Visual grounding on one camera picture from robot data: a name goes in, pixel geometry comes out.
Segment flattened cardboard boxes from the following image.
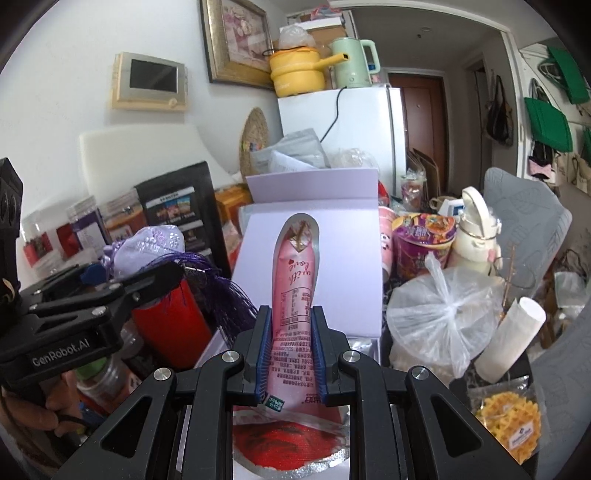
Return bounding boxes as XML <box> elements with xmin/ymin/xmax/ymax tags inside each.
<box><xmin>406</xmin><ymin>148</ymin><xmax>441</xmax><ymax>197</ymax></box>

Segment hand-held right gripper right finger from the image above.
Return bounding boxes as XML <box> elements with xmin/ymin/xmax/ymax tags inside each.
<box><xmin>311</xmin><ymin>306</ymin><xmax>532</xmax><ymax>480</ymax></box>

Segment black power cord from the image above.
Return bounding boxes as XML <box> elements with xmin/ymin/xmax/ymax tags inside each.
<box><xmin>318</xmin><ymin>88</ymin><xmax>346</xmax><ymax>144</ymax></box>

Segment black handbag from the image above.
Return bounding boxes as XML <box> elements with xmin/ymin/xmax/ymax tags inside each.
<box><xmin>482</xmin><ymin>76</ymin><xmax>514</xmax><ymax>146</ymax></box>

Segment brown door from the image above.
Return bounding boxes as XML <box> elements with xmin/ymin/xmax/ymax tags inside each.
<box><xmin>388</xmin><ymin>71</ymin><xmax>450</xmax><ymax>195</ymax></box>

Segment clear cup red contents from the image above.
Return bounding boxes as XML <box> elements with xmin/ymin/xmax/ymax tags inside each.
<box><xmin>399</xmin><ymin>173</ymin><xmax>426</xmax><ymax>213</ymax></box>

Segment lilac sachet purple tassel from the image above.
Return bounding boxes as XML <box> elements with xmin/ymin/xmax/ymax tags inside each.
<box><xmin>104</xmin><ymin>225</ymin><xmax>259</xmax><ymax>347</ymax></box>

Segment white paper roll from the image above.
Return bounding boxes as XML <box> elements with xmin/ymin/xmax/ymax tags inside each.
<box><xmin>475</xmin><ymin>296</ymin><xmax>547</xmax><ymax>384</ymax></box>

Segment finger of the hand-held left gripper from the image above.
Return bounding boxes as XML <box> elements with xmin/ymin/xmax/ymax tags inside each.
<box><xmin>27</xmin><ymin>260</ymin><xmax>185</xmax><ymax>325</ymax></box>
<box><xmin>17</xmin><ymin>263</ymin><xmax>110</xmax><ymax>304</ymax></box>

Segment yellow pot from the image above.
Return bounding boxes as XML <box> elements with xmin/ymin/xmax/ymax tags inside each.
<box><xmin>269</xmin><ymin>46</ymin><xmax>349</xmax><ymax>97</ymax></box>

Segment woven straw fan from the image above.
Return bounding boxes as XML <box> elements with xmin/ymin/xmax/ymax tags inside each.
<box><xmin>239</xmin><ymin>107</ymin><xmax>271</xmax><ymax>183</ymax></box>

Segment white plastic bag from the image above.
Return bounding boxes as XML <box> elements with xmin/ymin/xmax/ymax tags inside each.
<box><xmin>385</xmin><ymin>253</ymin><xmax>506</xmax><ymax>379</ymax></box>

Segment wall intercom panel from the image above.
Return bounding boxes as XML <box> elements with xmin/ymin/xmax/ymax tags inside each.
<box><xmin>111</xmin><ymin>52</ymin><xmax>189</xmax><ymax>112</ymax></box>

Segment beige tote bag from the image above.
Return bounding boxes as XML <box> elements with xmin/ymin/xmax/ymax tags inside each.
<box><xmin>551</xmin><ymin>152</ymin><xmax>591</xmax><ymax>190</ymax></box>

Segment clear jar red label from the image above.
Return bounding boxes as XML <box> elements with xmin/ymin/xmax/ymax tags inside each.
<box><xmin>21</xmin><ymin>212</ymin><xmax>58</xmax><ymax>268</ymax></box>

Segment pink snack packet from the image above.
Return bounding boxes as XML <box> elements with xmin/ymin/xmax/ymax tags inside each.
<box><xmin>232</xmin><ymin>212</ymin><xmax>352</xmax><ymax>469</ymax></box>

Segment purple instant noodle cup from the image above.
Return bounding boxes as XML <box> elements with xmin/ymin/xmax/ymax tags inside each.
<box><xmin>392</xmin><ymin>213</ymin><xmax>458</xmax><ymax>282</ymax></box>

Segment orange box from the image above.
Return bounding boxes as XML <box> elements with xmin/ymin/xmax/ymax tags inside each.
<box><xmin>215</xmin><ymin>185</ymin><xmax>252</xmax><ymax>227</ymax></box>

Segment white mug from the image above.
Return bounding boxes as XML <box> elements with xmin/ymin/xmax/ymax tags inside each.
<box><xmin>429</xmin><ymin>196</ymin><xmax>465</xmax><ymax>217</ymax></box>

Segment white fridge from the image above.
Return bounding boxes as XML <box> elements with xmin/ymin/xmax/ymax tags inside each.
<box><xmin>277</xmin><ymin>86</ymin><xmax>408</xmax><ymax>199</ymax></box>

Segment clear plastic jar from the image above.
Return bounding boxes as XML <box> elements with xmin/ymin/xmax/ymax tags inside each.
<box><xmin>76</xmin><ymin>357</ymin><xmax>139</xmax><ymax>411</ymax></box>

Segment pink paper cup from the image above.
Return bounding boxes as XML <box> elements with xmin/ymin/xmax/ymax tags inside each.
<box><xmin>379</xmin><ymin>206</ymin><xmax>402</xmax><ymax>282</ymax></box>

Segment black printed box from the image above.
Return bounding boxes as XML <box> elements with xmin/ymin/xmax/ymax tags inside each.
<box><xmin>134</xmin><ymin>161</ymin><xmax>232</xmax><ymax>278</ymax></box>

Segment grey padded chair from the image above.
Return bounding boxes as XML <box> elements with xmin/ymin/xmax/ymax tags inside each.
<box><xmin>482</xmin><ymin>167</ymin><xmax>573</xmax><ymax>301</ymax></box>
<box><xmin>526</xmin><ymin>318</ymin><xmax>591</xmax><ymax>480</ymax></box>

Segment person's left hand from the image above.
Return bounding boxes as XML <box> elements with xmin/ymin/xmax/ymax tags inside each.
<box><xmin>0</xmin><ymin>364</ymin><xmax>88</xmax><ymax>449</ymax></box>

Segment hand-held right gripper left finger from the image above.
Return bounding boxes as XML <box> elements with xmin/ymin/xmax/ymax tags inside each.
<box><xmin>55</xmin><ymin>305</ymin><xmax>273</xmax><ymax>480</ymax></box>

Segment grey mailer bag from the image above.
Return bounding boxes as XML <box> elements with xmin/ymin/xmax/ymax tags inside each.
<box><xmin>249</xmin><ymin>129</ymin><xmax>331</xmax><ymax>174</ymax></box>

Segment green electric kettle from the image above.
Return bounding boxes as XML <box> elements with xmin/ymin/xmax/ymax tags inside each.
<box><xmin>329</xmin><ymin>38</ymin><xmax>382</xmax><ymax>89</ymax></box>

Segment waffle cookie packet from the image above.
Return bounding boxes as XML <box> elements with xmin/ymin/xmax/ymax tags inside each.
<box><xmin>466</xmin><ymin>374</ymin><xmax>548</xmax><ymax>467</ymax></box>

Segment lilac cardboard box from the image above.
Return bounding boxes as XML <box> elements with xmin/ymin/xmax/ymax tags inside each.
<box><xmin>185</xmin><ymin>168</ymin><xmax>384</xmax><ymax>480</ymax></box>

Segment red cylindrical can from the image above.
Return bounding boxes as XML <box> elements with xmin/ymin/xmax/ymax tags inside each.
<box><xmin>131</xmin><ymin>277</ymin><xmax>213</xmax><ymax>370</ymax></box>

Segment crumpled clear plastic bag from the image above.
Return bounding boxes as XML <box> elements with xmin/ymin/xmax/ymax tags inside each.
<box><xmin>330</xmin><ymin>148</ymin><xmax>379</xmax><ymax>171</ymax></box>

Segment brown cardboard box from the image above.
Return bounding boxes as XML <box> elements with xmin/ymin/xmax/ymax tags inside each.
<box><xmin>286</xmin><ymin>9</ymin><xmax>357</xmax><ymax>51</ymax></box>

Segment gold framed picture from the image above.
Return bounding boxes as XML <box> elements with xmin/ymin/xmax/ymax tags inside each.
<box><xmin>199</xmin><ymin>0</ymin><xmax>274</xmax><ymax>89</ymax></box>

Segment white thermos bottle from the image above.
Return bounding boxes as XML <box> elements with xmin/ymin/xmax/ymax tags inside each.
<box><xmin>450</xmin><ymin>186</ymin><xmax>504</xmax><ymax>278</ymax></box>

